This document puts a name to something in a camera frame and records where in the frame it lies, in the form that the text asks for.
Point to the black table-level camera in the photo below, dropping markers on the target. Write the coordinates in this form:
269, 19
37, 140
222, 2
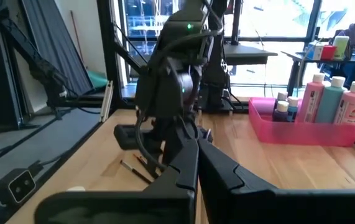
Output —
15, 186

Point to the silver frame bracket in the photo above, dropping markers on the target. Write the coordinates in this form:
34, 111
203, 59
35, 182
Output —
106, 101

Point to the pale green container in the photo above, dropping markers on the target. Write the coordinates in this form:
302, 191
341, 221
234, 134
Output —
341, 46

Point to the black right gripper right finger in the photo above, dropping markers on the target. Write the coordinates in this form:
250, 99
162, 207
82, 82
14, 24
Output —
273, 208

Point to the large teal paint bottle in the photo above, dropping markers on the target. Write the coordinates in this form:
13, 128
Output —
329, 101

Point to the large pink paint bottle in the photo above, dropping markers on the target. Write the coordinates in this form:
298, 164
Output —
351, 105
309, 99

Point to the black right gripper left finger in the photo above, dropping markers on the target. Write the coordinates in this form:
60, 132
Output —
118, 208

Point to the blue white box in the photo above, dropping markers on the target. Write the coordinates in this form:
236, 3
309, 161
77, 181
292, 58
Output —
315, 51

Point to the red box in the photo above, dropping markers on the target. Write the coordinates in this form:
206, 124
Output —
328, 53

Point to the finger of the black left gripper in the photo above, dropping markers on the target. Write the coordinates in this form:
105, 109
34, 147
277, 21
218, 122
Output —
187, 132
171, 149

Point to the pink plastic tray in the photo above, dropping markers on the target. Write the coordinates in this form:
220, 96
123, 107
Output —
304, 135

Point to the teal green sheet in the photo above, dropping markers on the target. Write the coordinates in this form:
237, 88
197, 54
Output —
98, 81

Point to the blue-grey ribbed panel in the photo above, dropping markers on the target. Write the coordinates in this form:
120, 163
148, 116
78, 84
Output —
59, 46

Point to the black background desk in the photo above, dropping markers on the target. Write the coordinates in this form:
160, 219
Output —
292, 71

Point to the small purple paint bottle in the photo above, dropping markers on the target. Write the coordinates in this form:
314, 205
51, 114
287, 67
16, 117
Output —
280, 113

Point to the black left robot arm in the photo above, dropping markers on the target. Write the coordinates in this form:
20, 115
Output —
177, 84

